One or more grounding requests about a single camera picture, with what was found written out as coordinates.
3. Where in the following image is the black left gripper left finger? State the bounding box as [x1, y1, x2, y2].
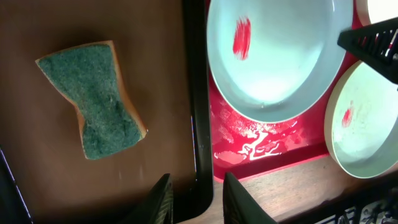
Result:
[119, 174, 174, 224]

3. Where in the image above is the green and orange sponge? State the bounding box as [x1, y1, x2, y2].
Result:
[35, 40, 147, 160]

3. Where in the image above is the light blue plate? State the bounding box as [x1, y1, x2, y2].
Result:
[206, 0, 354, 123]

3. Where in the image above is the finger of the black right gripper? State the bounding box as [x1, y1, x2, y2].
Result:
[337, 17, 397, 84]

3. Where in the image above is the black small tray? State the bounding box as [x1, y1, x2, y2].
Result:
[1, 1, 214, 223]

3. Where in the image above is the red plastic tray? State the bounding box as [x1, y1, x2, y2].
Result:
[209, 2, 359, 182]

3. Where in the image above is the light green plate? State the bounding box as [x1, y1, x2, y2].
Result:
[324, 61, 397, 179]

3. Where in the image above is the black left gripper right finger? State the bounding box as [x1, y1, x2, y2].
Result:
[223, 172, 277, 224]

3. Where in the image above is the white plate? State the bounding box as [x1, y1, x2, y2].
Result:
[356, 0, 397, 26]

